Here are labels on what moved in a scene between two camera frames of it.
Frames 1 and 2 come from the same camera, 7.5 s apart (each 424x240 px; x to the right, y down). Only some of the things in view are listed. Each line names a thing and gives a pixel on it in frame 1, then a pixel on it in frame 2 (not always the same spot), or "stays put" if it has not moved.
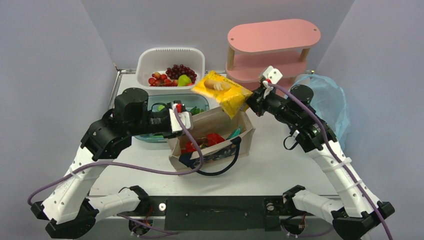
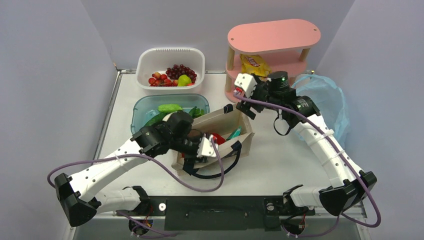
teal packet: x=235 y=133 stays put
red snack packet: x=213 y=139 stays put
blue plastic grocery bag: x=330 y=102 stays put
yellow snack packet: x=232 y=96 to x=255 y=64
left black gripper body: x=153 y=122 to x=186 y=144
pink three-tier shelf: x=283 y=45 stays put
